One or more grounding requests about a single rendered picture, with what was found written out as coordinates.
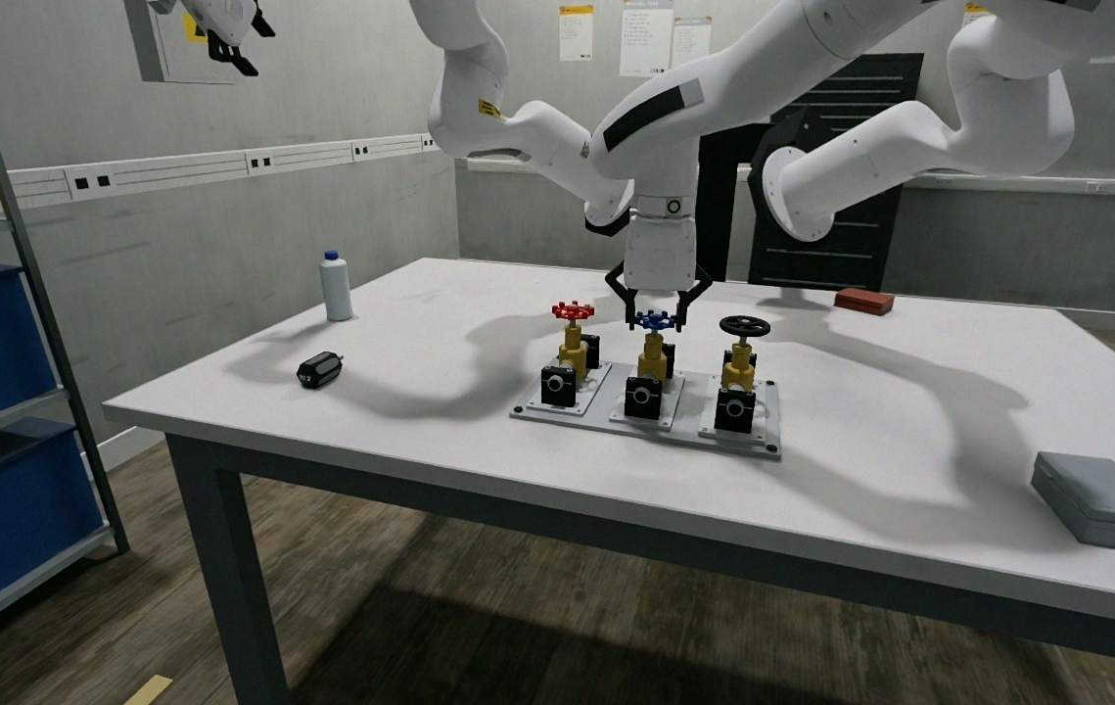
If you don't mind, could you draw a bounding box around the reddish-brown rectangular block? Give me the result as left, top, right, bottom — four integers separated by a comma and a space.
833, 287, 895, 316

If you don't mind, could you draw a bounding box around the white bottle with blue cap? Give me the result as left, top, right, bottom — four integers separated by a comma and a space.
319, 251, 353, 321

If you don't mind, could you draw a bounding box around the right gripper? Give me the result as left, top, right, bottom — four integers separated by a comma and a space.
180, 0, 277, 76

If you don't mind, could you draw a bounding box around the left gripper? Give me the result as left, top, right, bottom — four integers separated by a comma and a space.
605, 213, 712, 334

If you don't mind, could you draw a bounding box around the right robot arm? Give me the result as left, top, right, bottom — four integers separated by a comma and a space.
408, 0, 636, 226

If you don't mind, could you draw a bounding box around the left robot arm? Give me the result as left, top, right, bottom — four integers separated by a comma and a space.
589, 0, 1115, 242

